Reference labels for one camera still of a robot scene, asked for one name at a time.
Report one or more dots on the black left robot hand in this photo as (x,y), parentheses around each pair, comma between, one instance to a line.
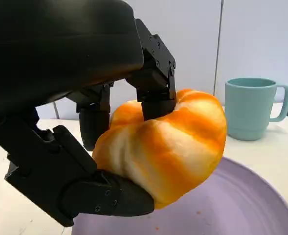
(48,49)

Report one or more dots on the orange and white bread roll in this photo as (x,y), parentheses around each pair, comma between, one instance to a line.
(170,151)

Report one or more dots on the grey partition panel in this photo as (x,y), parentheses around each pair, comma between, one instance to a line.
(261,36)
(190,49)

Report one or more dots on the pale green mug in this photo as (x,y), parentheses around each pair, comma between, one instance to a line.
(249,115)

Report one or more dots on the lilac plate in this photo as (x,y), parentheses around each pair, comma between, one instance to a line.
(231,208)

